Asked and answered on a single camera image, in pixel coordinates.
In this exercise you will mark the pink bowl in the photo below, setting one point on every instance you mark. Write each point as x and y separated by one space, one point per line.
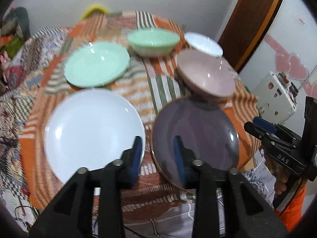
205 75

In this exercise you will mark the grey plush toy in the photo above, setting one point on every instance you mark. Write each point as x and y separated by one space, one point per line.
16 23

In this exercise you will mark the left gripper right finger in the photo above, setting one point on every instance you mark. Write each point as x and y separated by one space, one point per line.
227 205

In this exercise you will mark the wooden door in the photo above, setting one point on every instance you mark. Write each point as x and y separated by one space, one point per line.
246 28

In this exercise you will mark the striped patchwork tablecloth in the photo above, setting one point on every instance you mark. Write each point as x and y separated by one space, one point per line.
149 84

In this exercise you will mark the yellow foam tube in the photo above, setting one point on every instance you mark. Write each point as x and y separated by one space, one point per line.
94 9

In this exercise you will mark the white bowl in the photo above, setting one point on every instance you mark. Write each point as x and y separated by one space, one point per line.
203 44

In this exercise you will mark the white plate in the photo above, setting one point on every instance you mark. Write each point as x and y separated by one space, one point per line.
90 128

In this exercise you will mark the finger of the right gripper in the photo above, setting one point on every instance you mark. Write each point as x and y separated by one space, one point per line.
278 130
265 133

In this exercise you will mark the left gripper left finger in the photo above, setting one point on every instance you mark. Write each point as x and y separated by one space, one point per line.
69 214

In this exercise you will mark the green ceramic bowl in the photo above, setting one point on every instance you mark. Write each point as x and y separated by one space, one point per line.
151 43

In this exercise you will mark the mint green plate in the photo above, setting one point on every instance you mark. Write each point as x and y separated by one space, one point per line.
96 64

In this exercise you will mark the purple plate with gold rim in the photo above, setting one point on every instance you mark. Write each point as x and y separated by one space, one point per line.
203 127

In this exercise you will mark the white storage cabinet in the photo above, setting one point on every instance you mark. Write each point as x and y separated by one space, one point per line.
276 104

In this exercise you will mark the person's right hand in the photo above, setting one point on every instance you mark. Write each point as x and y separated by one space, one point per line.
280 184

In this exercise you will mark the white sliding wardrobe door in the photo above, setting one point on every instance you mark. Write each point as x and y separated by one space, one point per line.
288 46

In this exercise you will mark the patterned patchwork blanket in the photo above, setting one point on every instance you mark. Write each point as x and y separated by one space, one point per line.
26 71

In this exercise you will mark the pink rabbit toy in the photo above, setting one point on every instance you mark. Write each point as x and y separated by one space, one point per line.
5 61

